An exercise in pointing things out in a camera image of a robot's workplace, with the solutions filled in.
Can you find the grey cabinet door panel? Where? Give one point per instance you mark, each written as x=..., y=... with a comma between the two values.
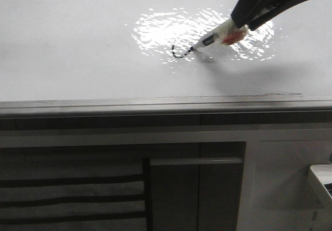
x=196, y=194

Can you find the grey striped slatted panel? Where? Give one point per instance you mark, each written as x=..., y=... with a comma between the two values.
x=46, y=192

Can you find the white whiteboard marker pen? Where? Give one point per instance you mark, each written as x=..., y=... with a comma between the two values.
x=226, y=33

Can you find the white box at right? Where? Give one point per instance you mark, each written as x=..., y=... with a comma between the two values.
x=319, y=178

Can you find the white whiteboard with metal frame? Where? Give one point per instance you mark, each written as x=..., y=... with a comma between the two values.
x=70, y=57

